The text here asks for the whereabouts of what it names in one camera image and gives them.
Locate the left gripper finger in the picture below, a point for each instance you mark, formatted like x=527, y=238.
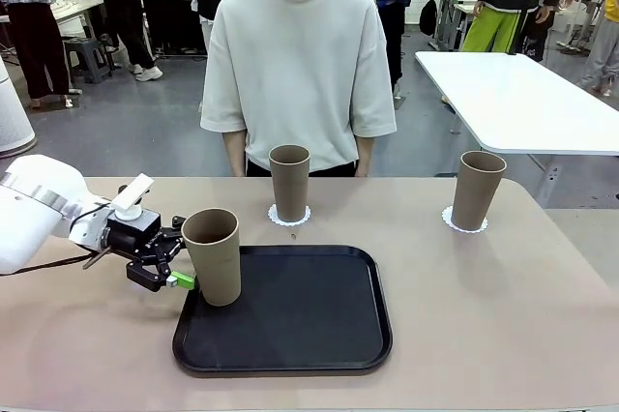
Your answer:
x=175, y=238
x=179, y=280

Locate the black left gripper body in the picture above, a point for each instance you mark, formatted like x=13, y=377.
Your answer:
x=133, y=233

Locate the tall brown paper cup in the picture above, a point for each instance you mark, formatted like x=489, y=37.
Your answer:
x=289, y=180
x=215, y=262
x=476, y=189

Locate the white scalloped paper coaster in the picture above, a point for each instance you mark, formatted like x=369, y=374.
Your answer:
x=273, y=218
x=450, y=219

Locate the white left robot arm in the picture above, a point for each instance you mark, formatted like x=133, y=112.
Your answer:
x=34, y=209

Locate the person right forearm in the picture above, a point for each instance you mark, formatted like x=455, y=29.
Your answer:
x=234, y=153

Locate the person left forearm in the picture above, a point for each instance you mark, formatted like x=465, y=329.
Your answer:
x=366, y=153

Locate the black trousers of person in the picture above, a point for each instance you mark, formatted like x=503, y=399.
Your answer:
x=256, y=170

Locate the black plastic serving tray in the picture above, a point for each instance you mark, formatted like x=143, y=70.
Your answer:
x=300, y=325

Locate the grey plastic step stool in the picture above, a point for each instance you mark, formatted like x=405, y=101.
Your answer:
x=87, y=59

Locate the beige sweatshirt torso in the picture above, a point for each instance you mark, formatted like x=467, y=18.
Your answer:
x=295, y=68

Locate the white desk with black cabinet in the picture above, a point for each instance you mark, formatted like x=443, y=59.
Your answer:
x=169, y=20

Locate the bystander with white sneakers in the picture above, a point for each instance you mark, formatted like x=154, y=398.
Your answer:
x=126, y=6

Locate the bystander in plaid shirt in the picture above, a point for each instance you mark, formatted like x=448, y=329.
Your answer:
x=34, y=20

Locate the black hanging backpack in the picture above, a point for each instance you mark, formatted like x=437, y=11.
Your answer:
x=428, y=18

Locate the white background work desk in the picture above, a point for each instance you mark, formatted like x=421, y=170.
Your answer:
x=452, y=20

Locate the large white side table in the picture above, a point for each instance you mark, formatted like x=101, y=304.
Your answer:
x=522, y=102

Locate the bystander in yellow top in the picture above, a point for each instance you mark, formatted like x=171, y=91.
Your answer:
x=604, y=44

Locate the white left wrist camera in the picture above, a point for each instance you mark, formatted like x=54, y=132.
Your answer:
x=131, y=194

